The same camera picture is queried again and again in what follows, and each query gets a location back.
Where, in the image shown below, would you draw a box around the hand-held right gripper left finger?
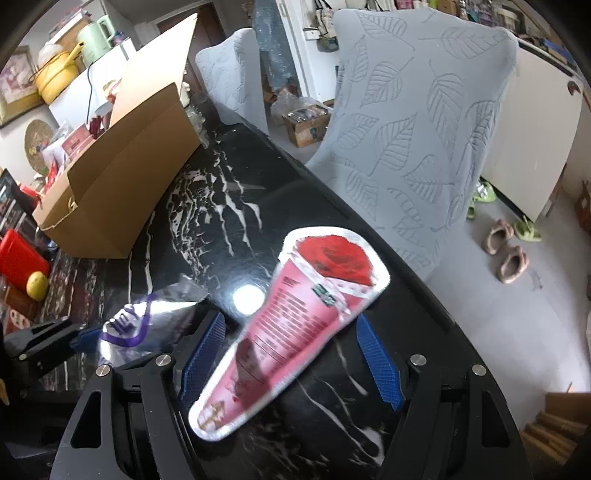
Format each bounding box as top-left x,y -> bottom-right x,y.
48,309 -> 227,480

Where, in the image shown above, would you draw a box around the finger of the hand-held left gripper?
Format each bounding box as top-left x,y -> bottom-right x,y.
4,320 -> 103,370

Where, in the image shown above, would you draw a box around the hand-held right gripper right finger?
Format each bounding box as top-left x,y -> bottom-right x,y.
355,314 -> 532,480

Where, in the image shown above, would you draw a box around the silver purple snack bag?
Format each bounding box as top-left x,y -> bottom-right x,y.
99,274 -> 211,367

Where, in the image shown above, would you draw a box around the pink cone-shaped snack packet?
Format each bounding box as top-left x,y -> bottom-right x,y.
188,225 -> 392,441

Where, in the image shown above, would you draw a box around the yellow lemon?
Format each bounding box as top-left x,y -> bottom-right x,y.
26,271 -> 49,302

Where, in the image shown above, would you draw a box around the red plastic box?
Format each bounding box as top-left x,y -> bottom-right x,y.
0,229 -> 51,289

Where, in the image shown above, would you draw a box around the black printed box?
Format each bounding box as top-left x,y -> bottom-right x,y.
0,168 -> 28,232

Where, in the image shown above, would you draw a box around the pink slipper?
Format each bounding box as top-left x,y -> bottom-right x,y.
496,246 -> 528,283
482,219 -> 515,256

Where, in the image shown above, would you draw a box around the wooden planks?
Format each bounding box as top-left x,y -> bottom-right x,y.
519,392 -> 591,462

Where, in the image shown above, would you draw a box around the pink gift box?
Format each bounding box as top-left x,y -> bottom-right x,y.
62,124 -> 98,155

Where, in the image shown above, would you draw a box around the green slipper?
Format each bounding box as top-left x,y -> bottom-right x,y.
513,219 -> 543,243
467,181 -> 497,220

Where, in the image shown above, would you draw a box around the round woven plate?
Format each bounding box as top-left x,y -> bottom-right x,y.
24,119 -> 61,174

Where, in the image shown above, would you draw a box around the grey leaf-pattern chair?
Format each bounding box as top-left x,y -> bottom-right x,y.
305,8 -> 519,282
195,28 -> 271,137

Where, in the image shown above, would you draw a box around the white refrigerator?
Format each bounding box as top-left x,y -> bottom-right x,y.
48,38 -> 139,139

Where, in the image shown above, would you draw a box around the cardboard box of jars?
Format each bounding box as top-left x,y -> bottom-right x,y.
281,105 -> 331,148

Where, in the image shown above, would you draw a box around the yellow pot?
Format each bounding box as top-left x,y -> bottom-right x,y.
34,41 -> 86,104

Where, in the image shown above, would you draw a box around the brown floor cardboard box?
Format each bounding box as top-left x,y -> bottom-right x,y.
575,180 -> 591,222

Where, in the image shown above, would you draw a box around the gold framed picture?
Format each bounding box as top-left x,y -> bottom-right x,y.
0,46 -> 42,129

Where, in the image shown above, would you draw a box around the white cabinet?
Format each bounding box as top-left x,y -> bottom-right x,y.
480,34 -> 585,222

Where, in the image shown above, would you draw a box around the green electric kettle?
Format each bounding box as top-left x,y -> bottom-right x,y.
76,15 -> 116,66

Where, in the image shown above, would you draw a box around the bubble wrap roll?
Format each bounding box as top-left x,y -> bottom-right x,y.
254,0 -> 296,93

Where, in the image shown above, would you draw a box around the beige tote bag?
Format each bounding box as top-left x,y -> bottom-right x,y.
314,0 -> 335,33

